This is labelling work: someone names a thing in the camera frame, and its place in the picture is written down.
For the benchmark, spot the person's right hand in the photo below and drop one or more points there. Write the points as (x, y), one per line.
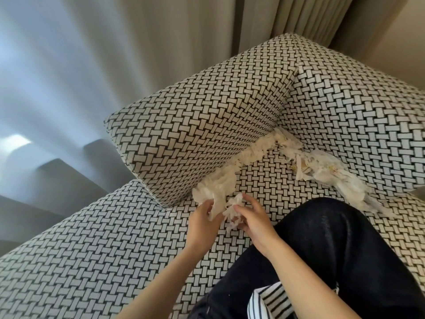
(260, 229)

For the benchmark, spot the person's left hand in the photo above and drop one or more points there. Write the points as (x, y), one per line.
(201, 230)

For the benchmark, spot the white paper wad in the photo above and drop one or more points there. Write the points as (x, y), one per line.
(234, 200)

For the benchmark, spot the pile of white paper scraps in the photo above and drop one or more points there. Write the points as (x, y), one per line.
(332, 172)

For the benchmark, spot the black white woven-pattern sofa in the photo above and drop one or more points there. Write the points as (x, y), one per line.
(199, 122)

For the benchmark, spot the person's left forearm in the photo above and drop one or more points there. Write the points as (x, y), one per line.
(162, 289)

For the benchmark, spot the person's striped shirt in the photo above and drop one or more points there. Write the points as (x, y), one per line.
(275, 302)

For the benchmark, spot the sheer white curtain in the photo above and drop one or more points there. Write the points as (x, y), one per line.
(66, 63)

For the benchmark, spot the pleated beige curtain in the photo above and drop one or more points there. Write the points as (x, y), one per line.
(299, 16)

